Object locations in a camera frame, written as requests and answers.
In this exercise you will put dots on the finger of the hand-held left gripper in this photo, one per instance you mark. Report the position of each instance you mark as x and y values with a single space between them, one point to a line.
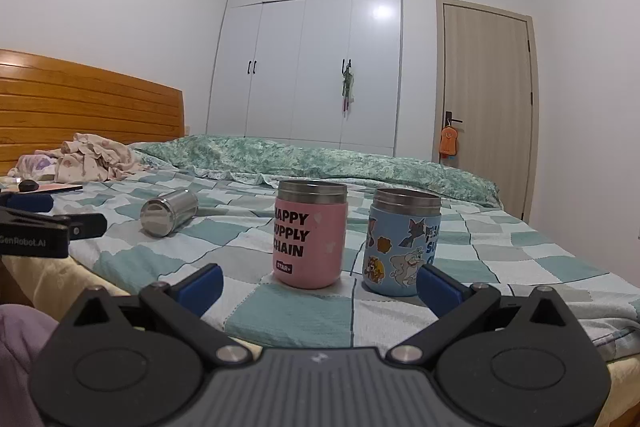
87 226
30 202

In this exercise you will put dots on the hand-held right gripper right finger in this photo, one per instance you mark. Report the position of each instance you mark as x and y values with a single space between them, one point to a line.
440 292

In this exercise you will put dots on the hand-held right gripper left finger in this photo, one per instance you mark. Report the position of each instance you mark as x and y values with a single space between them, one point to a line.
202 289

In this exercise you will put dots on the plain steel cup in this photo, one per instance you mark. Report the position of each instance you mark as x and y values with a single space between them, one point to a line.
167 211

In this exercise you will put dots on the blue cartoon sticker cup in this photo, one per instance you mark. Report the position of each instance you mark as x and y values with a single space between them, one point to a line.
400 247

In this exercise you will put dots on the pink steel-rimmed cup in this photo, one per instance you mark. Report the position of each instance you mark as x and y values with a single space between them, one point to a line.
310 237

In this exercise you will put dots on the small black object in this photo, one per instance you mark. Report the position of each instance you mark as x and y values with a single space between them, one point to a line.
28 185

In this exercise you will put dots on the purple printed cloth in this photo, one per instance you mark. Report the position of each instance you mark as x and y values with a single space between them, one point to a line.
35 164

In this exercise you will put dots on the yellow mattress cover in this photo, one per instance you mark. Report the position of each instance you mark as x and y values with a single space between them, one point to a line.
55 284

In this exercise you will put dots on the pink crumpled clothes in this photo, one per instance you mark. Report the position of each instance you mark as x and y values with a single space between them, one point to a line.
95 157

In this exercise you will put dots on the checkered bed sheet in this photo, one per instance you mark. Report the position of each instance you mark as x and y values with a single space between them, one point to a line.
505 252

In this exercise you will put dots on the person's purple clothing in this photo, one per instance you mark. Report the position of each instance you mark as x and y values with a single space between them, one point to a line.
20 347

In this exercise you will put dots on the wooden headboard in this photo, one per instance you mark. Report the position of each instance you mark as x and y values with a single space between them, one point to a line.
90 107

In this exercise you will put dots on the orange door hanger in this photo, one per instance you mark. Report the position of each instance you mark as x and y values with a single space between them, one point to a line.
448 142

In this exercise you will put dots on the green floral quilt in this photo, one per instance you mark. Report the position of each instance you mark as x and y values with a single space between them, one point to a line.
320 159

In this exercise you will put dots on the beige door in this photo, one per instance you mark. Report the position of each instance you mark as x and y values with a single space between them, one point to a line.
485 97

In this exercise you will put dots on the white wardrobe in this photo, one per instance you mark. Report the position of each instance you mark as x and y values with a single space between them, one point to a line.
300 57

